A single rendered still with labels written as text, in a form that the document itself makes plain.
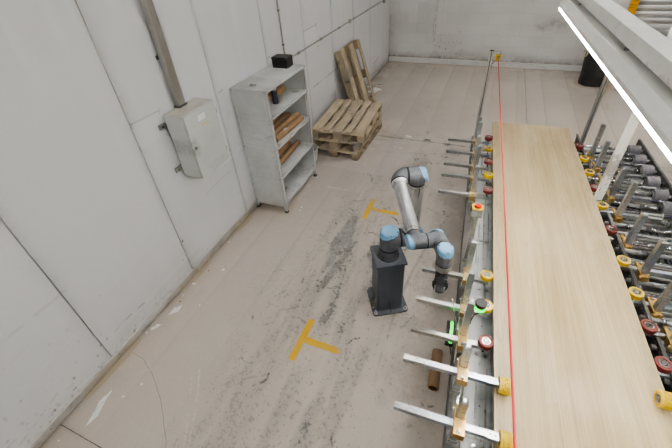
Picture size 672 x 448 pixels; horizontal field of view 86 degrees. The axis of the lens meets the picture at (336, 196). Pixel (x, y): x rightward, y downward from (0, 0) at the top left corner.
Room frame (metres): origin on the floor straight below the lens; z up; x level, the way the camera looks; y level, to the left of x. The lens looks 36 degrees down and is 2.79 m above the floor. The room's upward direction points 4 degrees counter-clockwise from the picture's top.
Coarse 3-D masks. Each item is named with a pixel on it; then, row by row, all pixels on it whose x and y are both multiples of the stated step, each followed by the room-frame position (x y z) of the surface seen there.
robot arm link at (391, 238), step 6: (384, 228) 2.12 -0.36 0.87; (390, 228) 2.11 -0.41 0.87; (396, 228) 2.10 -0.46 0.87; (384, 234) 2.05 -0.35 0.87; (390, 234) 2.04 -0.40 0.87; (396, 234) 2.04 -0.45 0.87; (384, 240) 2.03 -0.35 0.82; (390, 240) 2.02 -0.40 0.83; (396, 240) 2.03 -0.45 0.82; (402, 240) 2.03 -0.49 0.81; (384, 246) 2.03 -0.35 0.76; (390, 246) 2.02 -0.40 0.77; (396, 246) 2.02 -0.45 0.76
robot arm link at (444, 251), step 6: (438, 246) 1.40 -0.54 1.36; (444, 246) 1.40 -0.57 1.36; (450, 246) 1.39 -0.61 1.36; (438, 252) 1.37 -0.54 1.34; (444, 252) 1.36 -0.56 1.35; (450, 252) 1.35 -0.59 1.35; (438, 258) 1.37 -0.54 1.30; (444, 258) 1.34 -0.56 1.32; (450, 258) 1.34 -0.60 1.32; (438, 264) 1.36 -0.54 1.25; (444, 264) 1.34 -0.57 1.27; (450, 264) 1.35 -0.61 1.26
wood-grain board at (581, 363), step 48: (528, 144) 3.20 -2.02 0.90; (528, 192) 2.40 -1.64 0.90; (576, 192) 2.35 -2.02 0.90; (528, 240) 1.84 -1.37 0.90; (576, 240) 1.80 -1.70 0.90; (528, 288) 1.42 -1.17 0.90; (576, 288) 1.40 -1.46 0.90; (624, 288) 1.37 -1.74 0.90; (528, 336) 1.10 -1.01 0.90; (576, 336) 1.08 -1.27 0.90; (624, 336) 1.06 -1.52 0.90; (528, 384) 0.85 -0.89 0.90; (576, 384) 0.83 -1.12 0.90; (624, 384) 0.81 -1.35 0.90; (528, 432) 0.64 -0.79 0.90; (576, 432) 0.62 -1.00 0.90; (624, 432) 0.61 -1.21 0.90
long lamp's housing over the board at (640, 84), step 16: (576, 0) 2.27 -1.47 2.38; (576, 16) 1.96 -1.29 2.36; (592, 16) 1.85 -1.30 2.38; (592, 32) 1.62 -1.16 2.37; (608, 32) 1.55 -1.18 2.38; (592, 48) 1.50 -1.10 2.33; (608, 48) 1.36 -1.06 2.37; (608, 64) 1.27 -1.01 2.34; (624, 64) 1.17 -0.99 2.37; (640, 64) 1.14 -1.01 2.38; (624, 80) 1.09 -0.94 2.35; (640, 80) 1.02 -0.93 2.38; (656, 80) 1.00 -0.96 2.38; (640, 96) 0.95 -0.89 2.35; (656, 96) 0.90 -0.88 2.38; (640, 112) 0.90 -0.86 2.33; (656, 112) 0.84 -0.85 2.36; (656, 128) 0.79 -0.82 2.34
